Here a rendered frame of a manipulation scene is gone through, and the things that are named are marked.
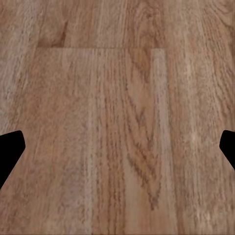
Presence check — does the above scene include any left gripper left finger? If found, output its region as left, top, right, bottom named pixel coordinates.
left=0, top=130, right=25, bottom=189

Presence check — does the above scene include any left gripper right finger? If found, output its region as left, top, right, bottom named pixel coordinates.
left=219, top=130, right=235, bottom=170

